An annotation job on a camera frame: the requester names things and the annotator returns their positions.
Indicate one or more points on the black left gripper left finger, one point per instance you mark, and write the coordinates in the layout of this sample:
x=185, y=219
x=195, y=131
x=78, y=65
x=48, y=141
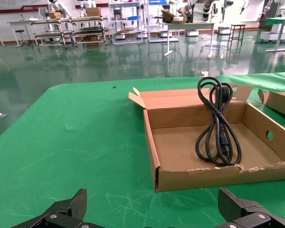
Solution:
x=61, y=213

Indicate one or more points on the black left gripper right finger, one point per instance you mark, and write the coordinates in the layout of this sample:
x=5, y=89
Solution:
x=242, y=213

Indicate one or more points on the cardboard box with flat lid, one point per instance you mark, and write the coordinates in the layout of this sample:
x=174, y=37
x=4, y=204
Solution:
x=175, y=147

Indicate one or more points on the cardboard box with upright lid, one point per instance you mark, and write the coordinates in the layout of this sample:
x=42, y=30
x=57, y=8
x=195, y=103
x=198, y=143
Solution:
x=280, y=104

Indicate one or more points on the green table cloth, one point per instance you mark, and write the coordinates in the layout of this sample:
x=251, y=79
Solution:
x=61, y=142

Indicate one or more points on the black round stool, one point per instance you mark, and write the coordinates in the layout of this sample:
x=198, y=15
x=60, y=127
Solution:
x=19, y=31

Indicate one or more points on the black metal stand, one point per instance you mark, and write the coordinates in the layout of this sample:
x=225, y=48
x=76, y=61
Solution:
x=237, y=26

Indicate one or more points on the metal rack cart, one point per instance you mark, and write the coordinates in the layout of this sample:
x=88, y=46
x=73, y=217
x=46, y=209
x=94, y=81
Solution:
x=69, y=23

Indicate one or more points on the green topped white table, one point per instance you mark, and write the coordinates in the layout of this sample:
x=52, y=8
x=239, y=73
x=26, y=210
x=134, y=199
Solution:
x=280, y=21

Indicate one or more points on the white work table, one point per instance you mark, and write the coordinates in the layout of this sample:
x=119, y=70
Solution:
x=16, y=22

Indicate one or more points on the white desk with T-legs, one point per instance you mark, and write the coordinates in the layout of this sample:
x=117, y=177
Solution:
x=190, y=23

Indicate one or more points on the small brown carton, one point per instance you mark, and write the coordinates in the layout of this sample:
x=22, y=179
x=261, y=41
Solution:
x=54, y=15

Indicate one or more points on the large brown carton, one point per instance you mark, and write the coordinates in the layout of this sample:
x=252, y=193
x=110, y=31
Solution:
x=93, y=11

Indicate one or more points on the white shelving unit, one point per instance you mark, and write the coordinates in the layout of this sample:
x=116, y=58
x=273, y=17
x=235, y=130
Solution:
x=156, y=19
x=127, y=17

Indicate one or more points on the white humanoid robot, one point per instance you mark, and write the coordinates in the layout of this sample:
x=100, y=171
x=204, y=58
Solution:
x=57, y=6
x=86, y=4

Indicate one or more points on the red wall banner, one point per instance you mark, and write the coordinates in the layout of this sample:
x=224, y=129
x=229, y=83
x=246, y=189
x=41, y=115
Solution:
x=19, y=6

